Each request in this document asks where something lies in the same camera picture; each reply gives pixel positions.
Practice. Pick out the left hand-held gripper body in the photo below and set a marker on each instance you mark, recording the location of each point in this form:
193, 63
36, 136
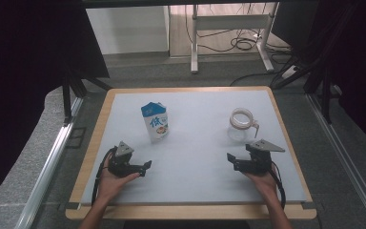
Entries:
120, 165

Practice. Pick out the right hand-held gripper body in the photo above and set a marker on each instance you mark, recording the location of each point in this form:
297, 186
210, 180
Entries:
259, 162

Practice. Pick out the clear glass measuring cup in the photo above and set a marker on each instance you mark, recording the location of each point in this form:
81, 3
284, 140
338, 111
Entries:
239, 132

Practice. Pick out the blue and white milk carton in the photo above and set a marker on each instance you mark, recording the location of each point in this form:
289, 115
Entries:
155, 124

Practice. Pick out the person's left hand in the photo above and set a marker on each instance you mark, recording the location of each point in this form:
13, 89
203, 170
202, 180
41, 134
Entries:
109, 187

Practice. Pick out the person's right hand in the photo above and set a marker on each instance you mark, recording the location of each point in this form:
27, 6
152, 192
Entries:
267, 186

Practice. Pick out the white table mat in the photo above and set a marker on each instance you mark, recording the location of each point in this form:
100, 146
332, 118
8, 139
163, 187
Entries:
197, 165

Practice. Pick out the dark floor hatch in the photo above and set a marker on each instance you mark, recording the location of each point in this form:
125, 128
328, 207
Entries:
75, 137

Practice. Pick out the wooden table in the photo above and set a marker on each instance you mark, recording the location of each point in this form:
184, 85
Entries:
184, 212

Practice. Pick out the black tape strip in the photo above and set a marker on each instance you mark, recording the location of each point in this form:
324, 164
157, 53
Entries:
311, 205
70, 206

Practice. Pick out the black tripod stand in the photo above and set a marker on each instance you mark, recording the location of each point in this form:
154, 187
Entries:
325, 95
66, 95

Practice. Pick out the white power strip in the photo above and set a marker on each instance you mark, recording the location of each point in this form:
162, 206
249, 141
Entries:
288, 72

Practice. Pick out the white board panel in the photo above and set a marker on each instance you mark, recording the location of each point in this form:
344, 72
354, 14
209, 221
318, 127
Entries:
127, 28

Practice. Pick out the dark curtain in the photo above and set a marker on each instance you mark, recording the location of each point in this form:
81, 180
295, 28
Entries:
359, 63
22, 63

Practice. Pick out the aluminium floor rail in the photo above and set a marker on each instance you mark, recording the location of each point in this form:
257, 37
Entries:
49, 168
346, 165

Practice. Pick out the white metal desk frame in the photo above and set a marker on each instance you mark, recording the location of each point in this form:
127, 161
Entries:
232, 22

